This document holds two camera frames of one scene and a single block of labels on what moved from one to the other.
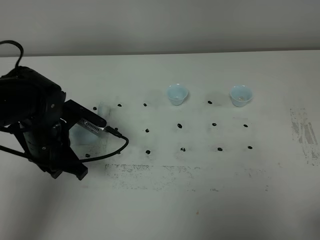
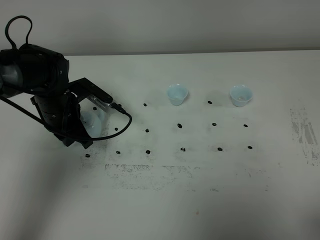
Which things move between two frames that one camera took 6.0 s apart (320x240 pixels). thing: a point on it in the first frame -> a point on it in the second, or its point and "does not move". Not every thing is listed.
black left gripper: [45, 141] -> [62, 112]
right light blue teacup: [240, 95] does not move
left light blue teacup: [177, 93] does not move
